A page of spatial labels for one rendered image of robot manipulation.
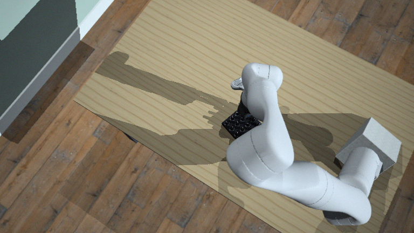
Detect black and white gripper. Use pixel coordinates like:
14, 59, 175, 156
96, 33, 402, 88
231, 77, 251, 119

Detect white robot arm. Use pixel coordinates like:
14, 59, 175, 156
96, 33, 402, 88
226, 63, 383, 225

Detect black box with knobs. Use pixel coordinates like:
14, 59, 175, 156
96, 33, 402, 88
222, 110, 261, 139

